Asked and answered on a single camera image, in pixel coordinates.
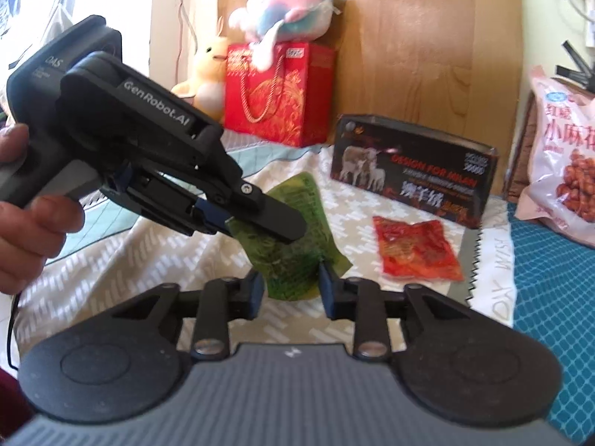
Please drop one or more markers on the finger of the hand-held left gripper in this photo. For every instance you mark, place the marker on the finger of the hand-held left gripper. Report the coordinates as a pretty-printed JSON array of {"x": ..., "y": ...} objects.
[
  {"x": 274, "y": 223},
  {"x": 211, "y": 218}
]

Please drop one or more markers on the black tripod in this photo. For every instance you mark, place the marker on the black tripod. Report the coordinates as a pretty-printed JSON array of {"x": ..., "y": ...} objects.
[{"x": 578, "y": 69}]

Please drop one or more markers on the yellow plush toy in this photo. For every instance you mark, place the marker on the yellow plush toy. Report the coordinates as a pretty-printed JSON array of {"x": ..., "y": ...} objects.
[{"x": 209, "y": 79}]

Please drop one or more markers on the black printed box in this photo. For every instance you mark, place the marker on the black printed box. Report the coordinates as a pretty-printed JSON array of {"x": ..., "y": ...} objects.
[{"x": 418, "y": 172}]

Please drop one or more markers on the brown chair back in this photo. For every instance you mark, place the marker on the brown chair back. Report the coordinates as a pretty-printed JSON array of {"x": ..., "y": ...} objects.
[{"x": 520, "y": 158}]

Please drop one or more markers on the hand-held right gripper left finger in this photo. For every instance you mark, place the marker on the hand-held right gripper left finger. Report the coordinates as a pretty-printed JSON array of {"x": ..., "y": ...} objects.
[{"x": 255, "y": 292}]

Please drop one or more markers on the person's left hand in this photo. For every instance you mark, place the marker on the person's left hand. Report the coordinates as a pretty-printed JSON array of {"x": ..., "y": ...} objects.
[{"x": 28, "y": 241}]

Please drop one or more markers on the red snack packet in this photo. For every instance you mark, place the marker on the red snack packet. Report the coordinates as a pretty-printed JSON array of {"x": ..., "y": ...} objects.
[{"x": 413, "y": 246}]

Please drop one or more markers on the pink and blue plush dolphin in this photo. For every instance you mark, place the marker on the pink and blue plush dolphin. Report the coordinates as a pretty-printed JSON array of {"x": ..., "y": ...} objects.
[{"x": 288, "y": 14}]

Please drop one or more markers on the green pickle snack packet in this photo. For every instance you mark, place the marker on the green pickle snack packet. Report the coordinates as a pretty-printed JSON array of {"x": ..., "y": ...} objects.
[{"x": 288, "y": 260}]

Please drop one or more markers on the red gift bag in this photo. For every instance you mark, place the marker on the red gift bag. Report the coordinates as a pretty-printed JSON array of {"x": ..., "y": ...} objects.
[{"x": 297, "y": 102}]

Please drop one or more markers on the teal patterned cloth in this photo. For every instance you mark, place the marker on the teal patterned cloth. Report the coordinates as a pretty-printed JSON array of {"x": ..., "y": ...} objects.
[{"x": 548, "y": 311}]

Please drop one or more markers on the printed bed sheet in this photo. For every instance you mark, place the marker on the printed bed sheet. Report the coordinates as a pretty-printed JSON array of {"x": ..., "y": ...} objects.
[{"x": 139, "y": 265}]

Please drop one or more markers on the large pink snack bag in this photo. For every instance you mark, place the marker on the large pink snack bag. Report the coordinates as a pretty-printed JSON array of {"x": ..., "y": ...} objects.
[{"x": 558, "y": 148}]

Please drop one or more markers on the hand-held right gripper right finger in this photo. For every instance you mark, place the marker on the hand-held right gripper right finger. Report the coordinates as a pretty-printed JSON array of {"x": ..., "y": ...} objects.
[{"x": 325, "y": 288}]

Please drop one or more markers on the dark red cloth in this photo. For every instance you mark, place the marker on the dark red cloth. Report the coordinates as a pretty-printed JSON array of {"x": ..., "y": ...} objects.
[{"x": 11, "y": 399}]

